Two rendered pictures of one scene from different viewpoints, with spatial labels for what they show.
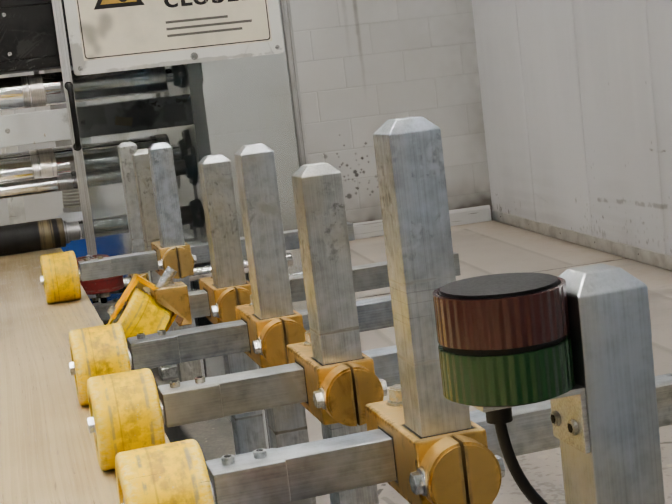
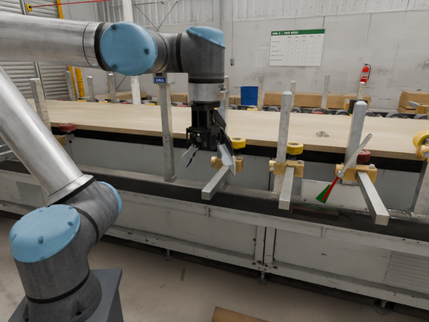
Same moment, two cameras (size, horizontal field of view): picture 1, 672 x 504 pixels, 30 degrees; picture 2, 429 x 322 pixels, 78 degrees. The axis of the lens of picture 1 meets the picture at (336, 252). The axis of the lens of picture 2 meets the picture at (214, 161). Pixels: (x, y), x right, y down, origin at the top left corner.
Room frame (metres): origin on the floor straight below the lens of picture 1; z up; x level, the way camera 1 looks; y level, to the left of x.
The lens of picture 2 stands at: (0.65, -1.17, 1.23)
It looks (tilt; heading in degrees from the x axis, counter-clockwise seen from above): 20 degrees down; 123
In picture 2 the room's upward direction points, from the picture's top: straight up
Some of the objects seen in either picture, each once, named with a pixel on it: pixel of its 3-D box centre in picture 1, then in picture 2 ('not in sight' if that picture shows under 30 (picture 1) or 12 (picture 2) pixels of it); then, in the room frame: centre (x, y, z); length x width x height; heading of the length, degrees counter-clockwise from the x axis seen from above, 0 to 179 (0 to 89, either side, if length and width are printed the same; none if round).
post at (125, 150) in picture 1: (142, 260); not in sight; (2.51, 0.39, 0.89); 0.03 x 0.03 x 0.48; 15
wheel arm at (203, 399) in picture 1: (395, 362); not in sight; (1.11, -0.04, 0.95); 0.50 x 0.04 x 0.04; 105
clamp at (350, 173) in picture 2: not in sight; (354, 172); (0.59, -0.11, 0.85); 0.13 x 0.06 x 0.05; 15
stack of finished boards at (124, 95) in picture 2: not in sight; (114, 97); (-6.89, 4.39, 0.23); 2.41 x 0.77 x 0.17; 102
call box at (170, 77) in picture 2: not in sight; (163, 75); (-0.17, -0.31, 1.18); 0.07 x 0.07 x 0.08; 15
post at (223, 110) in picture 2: not in sight; (221, 146); (0.09, -0.24, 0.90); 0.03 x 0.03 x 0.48; 15
